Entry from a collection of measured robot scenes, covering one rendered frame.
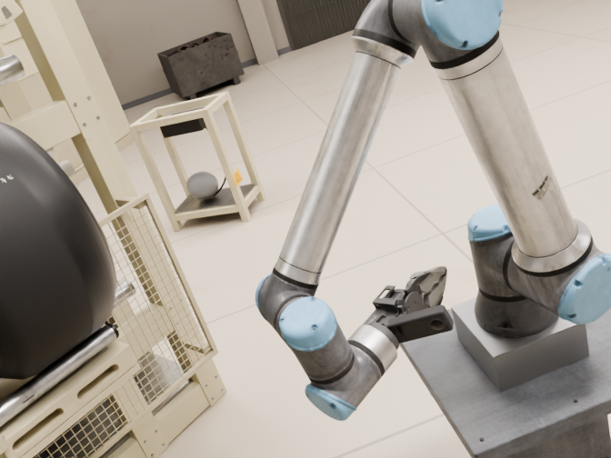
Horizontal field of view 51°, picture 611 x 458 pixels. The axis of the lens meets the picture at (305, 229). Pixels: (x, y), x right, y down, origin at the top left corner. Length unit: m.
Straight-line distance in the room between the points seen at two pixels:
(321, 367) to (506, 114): 0.51
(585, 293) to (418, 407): 1.26
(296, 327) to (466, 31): 0.52
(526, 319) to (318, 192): 0.62
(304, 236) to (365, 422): 1.41
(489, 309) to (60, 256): 0.94
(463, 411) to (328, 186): 0.66
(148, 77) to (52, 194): 8.17
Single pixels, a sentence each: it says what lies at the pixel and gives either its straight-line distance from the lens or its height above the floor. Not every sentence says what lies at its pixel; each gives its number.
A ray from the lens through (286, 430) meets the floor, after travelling 2.55.
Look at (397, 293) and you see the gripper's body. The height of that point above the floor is 0.97.
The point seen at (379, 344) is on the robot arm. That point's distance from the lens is 1.17.
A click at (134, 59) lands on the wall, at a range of 9.53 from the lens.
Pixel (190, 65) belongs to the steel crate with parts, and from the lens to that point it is 8.44.
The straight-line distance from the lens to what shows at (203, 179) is 4.45.
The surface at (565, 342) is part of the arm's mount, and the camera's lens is 1.58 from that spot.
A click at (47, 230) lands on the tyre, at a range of 1.41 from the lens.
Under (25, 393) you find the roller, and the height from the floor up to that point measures 0.91.
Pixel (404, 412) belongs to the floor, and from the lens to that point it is 2.46.
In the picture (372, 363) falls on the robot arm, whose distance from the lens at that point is 1.16.
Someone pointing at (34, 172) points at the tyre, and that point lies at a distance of 1.45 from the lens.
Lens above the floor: 1.66
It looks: 25 degrees down
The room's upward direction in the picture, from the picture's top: 19 degrees counter-clockwise
